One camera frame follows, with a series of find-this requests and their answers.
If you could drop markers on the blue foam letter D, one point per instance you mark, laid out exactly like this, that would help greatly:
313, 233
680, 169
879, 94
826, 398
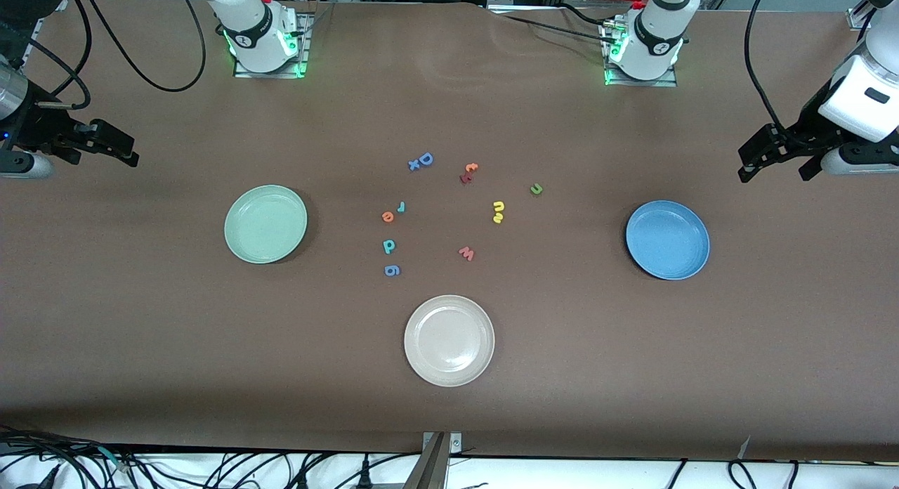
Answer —
430, 159

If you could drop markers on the blue foam letter g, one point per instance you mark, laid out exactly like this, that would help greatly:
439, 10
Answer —
395, 272

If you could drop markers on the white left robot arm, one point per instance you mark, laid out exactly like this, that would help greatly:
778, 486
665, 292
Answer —
657, 32

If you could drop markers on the black power plug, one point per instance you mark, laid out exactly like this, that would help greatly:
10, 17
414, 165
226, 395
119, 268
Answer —
365, 473

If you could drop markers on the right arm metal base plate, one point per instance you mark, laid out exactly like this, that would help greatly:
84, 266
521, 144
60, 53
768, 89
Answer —
302, 46

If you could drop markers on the white paper tag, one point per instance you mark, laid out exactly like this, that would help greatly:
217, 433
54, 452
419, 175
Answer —
744, 447

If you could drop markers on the pale green plate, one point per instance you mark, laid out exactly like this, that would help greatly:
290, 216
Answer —
265, 224

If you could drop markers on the teal foam letter d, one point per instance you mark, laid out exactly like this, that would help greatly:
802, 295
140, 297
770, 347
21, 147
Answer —
385, 249

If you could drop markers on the brown table mat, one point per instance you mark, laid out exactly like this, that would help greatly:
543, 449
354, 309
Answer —
140, 334

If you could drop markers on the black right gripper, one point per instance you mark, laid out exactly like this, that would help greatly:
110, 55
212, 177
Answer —
34, 126

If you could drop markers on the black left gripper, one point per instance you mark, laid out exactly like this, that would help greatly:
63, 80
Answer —
803, 133

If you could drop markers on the blue plate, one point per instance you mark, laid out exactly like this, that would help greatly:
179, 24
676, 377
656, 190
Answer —
667, 239

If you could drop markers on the beige plate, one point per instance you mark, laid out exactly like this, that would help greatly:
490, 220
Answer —
449, 341

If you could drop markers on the pink foam letter w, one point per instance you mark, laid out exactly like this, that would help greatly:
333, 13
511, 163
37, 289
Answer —
466, 254

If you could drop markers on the aluminium profile bar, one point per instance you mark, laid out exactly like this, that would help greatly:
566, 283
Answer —
430, 469

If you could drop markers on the small metal bracket plate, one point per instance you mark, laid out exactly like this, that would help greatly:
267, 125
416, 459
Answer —
455, 443

